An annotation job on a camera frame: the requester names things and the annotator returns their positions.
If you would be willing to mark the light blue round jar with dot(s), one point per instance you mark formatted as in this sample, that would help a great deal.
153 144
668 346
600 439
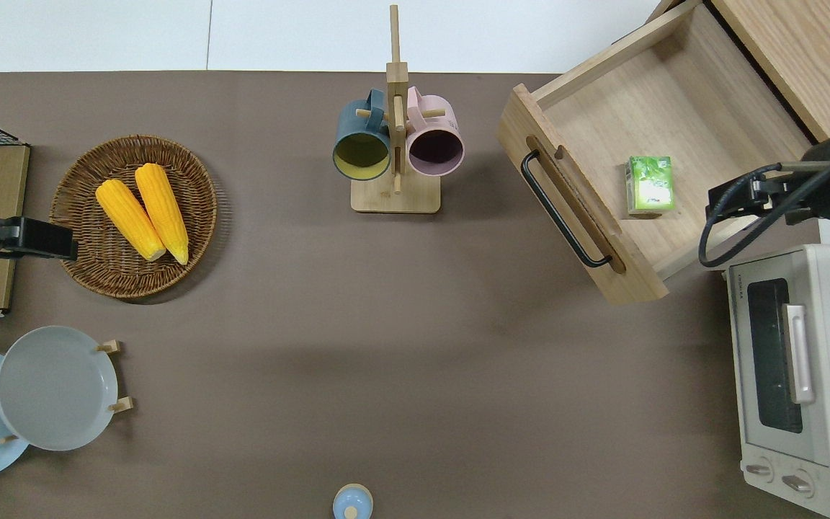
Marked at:
352 502

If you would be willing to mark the grey plate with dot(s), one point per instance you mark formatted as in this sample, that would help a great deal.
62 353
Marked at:
55 389

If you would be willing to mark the dark teal mug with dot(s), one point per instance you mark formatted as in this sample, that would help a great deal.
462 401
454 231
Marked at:
357 126

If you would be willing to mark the yellow corn cob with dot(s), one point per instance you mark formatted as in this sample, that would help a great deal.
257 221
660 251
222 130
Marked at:
129 218
163 209

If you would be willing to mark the pink mug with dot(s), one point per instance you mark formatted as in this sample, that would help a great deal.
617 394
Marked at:
435 122

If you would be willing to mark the round wicker basket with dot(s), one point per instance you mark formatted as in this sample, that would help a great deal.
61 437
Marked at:
91 274

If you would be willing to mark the light wooden drawer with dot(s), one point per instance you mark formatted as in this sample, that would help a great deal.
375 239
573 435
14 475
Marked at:
674 108

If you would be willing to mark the small green carton box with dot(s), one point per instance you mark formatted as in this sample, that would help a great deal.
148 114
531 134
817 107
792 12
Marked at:
650 184

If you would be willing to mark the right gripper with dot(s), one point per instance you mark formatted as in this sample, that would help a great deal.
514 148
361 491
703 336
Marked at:
793 193

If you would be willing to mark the light wooden cabinet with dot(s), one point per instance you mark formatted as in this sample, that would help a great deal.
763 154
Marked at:
804 50

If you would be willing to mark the cream toaster oven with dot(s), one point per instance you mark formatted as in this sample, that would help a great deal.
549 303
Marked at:
829 375

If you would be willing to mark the wooden peg plate rack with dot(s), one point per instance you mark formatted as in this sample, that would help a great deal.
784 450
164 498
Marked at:
121 405

